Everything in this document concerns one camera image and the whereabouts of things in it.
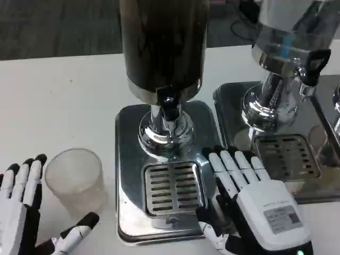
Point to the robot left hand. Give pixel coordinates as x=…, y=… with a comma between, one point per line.
x=16, y=212

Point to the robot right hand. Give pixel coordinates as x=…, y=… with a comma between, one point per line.
x=265, y=202

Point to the steel drip grate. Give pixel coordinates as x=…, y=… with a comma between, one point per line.
x=174, y=190
x=287, y=156

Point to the clear ribbed glass cup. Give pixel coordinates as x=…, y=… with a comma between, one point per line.
x=75, y=183

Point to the black and chrome tap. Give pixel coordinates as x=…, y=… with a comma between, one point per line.
x=168, y=102
x=317, y=63

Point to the drink dispenser with clear tank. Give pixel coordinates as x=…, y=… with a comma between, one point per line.
x=271, y=61

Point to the drink dispenser with dark tank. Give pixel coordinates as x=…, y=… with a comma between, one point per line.
x=162, y=47

